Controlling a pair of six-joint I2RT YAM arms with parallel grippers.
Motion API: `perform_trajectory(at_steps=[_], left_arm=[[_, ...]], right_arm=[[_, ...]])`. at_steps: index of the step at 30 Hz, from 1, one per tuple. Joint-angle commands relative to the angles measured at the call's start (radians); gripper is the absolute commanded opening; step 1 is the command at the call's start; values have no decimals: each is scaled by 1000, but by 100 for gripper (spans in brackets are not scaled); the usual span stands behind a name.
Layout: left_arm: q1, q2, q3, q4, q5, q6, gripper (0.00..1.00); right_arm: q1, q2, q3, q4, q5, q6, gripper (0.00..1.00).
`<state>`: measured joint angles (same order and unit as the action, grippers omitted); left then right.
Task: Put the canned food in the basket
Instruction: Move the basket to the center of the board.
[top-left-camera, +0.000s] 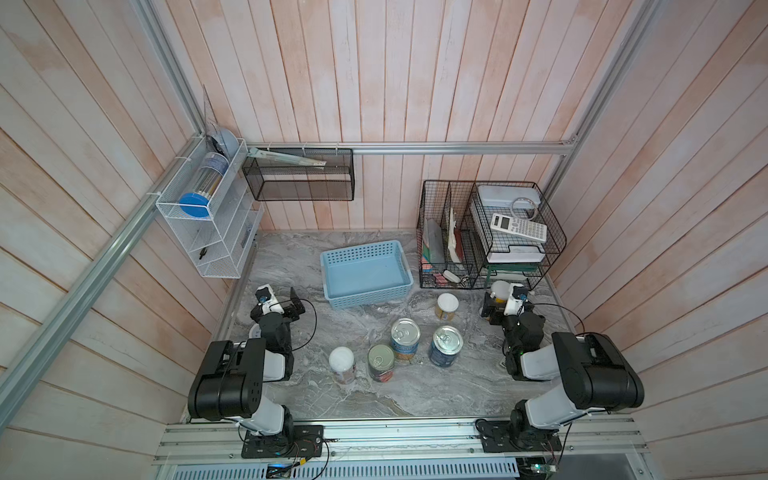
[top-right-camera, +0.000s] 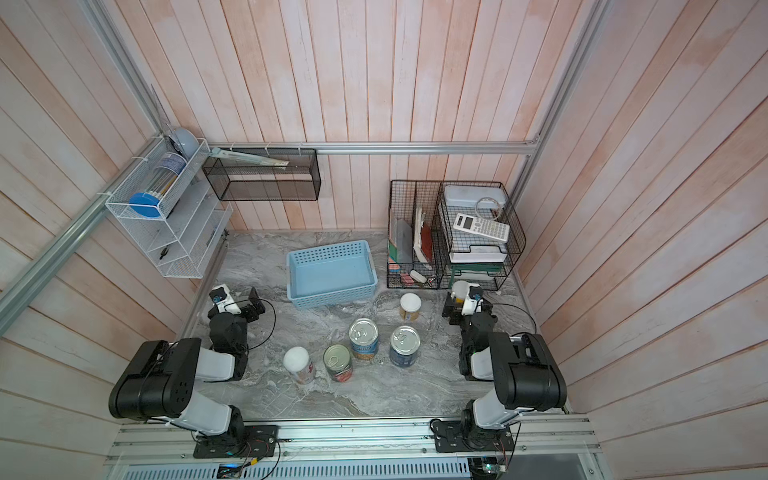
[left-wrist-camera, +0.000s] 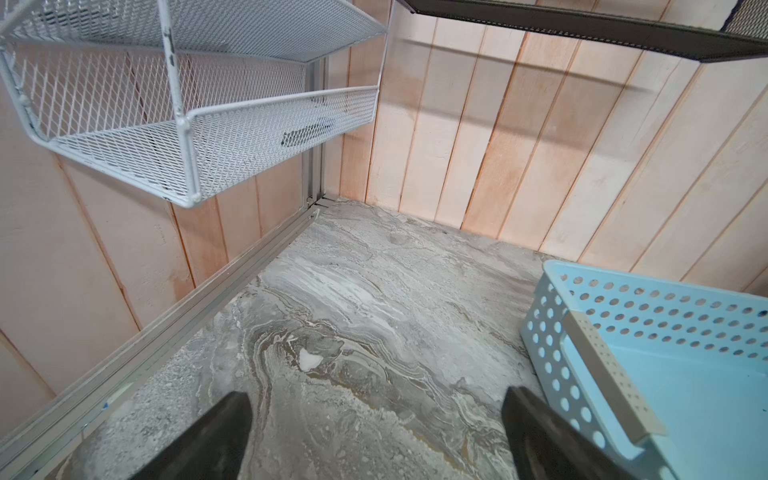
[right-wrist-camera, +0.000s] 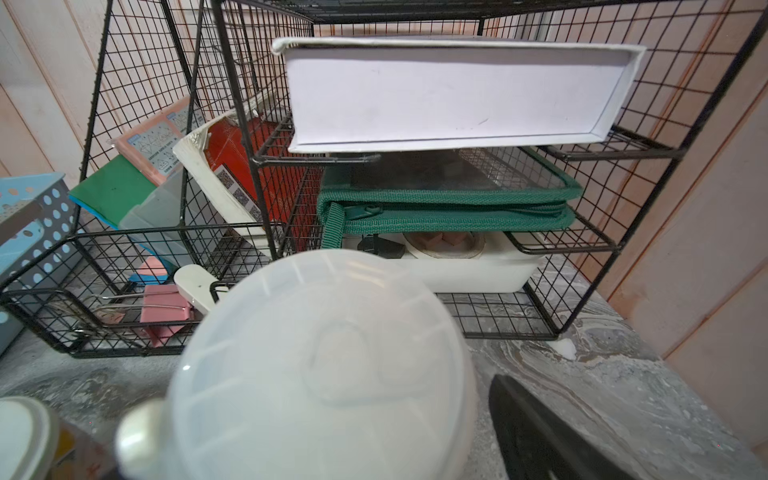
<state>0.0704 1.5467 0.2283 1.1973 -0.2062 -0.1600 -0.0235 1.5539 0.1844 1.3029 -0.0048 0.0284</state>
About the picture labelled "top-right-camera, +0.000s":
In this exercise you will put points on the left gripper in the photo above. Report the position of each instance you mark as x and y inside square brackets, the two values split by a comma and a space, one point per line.
[251, 314]

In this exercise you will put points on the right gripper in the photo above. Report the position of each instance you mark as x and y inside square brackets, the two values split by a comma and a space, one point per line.
[459, 311]

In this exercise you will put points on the white lid yellow can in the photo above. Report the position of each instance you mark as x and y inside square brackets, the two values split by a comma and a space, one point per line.
[410, 306]

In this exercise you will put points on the blue can silver lid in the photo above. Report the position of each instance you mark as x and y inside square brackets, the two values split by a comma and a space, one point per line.
[363, 335]
[404, 345]

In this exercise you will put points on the white lid red can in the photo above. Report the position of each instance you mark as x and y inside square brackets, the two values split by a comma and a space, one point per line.
[299, 365]

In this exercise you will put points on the light blue plastic basket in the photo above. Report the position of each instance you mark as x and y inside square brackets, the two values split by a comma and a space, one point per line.
[331, 274]

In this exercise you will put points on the red label can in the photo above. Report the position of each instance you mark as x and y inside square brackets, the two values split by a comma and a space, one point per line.
[337, 360]

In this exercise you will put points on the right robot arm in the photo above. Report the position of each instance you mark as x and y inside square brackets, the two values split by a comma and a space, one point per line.
[520, 366]

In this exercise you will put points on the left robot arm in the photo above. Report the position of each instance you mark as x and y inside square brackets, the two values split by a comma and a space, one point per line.
[159, 383]

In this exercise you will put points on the white calculator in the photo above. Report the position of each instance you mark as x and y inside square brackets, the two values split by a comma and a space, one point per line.
[482, 227]

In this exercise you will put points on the white tray in organizer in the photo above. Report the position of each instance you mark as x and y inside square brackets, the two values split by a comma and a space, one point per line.
[463, 196]

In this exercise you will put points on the clear tube blue cap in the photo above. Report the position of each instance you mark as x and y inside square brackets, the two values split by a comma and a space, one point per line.
[146, 200]

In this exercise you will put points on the black wire desk organizer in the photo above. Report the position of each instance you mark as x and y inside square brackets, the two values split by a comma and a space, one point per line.
[425, 252]

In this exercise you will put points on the white wire wall shelf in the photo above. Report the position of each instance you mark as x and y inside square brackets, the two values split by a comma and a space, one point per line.
[182, 241]

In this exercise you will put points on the black wire wall basket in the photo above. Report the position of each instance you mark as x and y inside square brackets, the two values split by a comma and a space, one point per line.
[263, 174]

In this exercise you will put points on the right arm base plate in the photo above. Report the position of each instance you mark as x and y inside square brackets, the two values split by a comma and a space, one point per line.
[455, 436]

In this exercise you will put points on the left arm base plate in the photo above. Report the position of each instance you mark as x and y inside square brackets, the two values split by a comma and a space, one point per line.
[255, 441]

